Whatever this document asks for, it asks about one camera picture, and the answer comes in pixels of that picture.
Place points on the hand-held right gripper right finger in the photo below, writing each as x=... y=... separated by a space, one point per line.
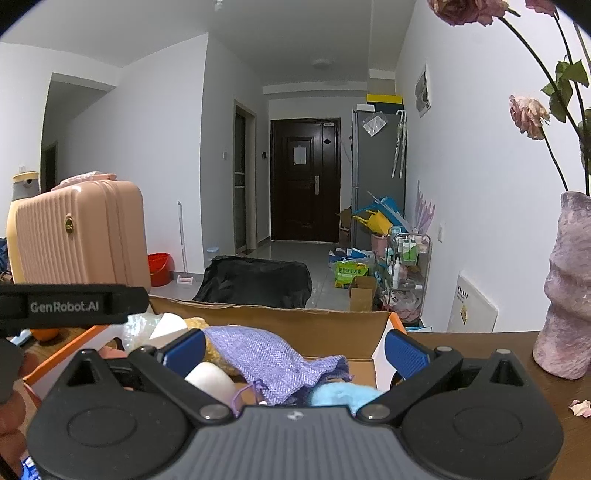
x=406 y=350

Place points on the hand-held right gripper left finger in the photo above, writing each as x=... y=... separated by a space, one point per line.
x=184 y=346

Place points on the yellow and white plush lamb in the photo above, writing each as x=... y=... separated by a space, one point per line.
x=210 y=381

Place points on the clear plastic bag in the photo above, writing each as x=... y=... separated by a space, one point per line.
x=374 y=124
x=138 y=330

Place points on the purple woven pouch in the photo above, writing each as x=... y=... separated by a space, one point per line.
x=258 y=355

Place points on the light blue plush toy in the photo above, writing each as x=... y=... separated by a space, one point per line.
x=341 y=394

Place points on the person's left hand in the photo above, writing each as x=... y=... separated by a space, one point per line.
x=14 y=424

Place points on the orange fruit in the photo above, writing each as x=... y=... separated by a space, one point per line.
x=44 y=333

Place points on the blue tissue pack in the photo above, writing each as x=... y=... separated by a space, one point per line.
x=19 y=339

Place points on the white mop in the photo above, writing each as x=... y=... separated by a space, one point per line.
x=185 y=279

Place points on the small floor cardboard box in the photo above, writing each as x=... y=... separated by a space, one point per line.
x=362 y=295

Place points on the metal storage cart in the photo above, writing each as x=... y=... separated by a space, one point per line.
x=406 y=277

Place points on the pink ribbed suitcase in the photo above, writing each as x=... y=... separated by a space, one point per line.
x=83 y=230

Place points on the red bucket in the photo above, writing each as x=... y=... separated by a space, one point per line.
x=159 y=270

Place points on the white leaning board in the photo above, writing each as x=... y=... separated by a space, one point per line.
x=473 y=304

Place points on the black bag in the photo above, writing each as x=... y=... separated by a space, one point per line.
x=254 y=281

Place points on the green packet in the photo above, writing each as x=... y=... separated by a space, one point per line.
x=352 y=273

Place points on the pink bucket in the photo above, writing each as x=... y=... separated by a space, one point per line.
x=381 y=244

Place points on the yellow thermos jug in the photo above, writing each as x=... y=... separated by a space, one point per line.
x=23 y=194

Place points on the pink fluffy cloth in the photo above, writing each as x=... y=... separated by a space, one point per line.
x=83 y=181

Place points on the blue and yellow bags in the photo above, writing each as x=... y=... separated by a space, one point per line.
x=381 y=219

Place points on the open floor cardboard box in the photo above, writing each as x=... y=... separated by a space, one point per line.
x=345 y=226

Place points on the pink textured vase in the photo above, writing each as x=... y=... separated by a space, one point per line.
x=568 y=300

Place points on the interior side door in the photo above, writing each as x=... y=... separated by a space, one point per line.
x=244 y=184

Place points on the dark brown entrance door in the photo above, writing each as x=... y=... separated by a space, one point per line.
x=304 y=198

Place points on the fallen pink petal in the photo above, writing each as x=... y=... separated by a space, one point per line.
x=581 y=408

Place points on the grey refrigerator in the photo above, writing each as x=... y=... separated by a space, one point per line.
x=374 y=166

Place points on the white folded umbrella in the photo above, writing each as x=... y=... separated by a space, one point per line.
x=400 y=143

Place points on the paper notice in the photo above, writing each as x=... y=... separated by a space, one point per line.
x=299 y=155

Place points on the clear hanging plastic bag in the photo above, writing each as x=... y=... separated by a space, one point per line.
x=374 y=124

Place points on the yellow and black box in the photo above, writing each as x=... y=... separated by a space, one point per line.
x=385 y=99

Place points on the dried pink rose bouquet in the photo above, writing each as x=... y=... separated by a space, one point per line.
x=528 y=115

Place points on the purple wall decal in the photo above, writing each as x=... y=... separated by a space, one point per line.
x=425 y=212

